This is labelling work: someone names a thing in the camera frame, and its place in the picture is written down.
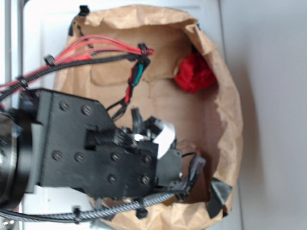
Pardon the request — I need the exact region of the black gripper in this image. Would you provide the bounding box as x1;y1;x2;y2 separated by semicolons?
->
20;89;181;198

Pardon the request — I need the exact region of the yellow green sponge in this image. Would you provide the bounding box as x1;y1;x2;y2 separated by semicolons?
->
162;199;174;206

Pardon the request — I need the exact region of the white plastic tray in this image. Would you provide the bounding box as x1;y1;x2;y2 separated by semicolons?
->
21;0;242;230

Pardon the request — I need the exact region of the brown paper bag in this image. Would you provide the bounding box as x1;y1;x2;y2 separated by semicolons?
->
68;5;243;230

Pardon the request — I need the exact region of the red crumpled cloth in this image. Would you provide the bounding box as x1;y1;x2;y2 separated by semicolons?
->
174;53;217;93

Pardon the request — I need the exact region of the black braided upper cable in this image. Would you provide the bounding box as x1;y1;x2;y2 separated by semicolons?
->
0;54;144;101

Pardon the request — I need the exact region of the grey braided lower cable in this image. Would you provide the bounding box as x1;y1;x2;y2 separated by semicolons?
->
0;191;178;221

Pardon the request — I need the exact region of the white ribbon cable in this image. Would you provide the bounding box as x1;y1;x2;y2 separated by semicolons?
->
153;122;176;160

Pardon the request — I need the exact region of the red wire bundle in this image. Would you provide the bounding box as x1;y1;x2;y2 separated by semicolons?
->
0;34;155;94

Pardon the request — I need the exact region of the aluminium frame rail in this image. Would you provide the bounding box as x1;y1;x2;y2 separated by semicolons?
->
0;0;25;83

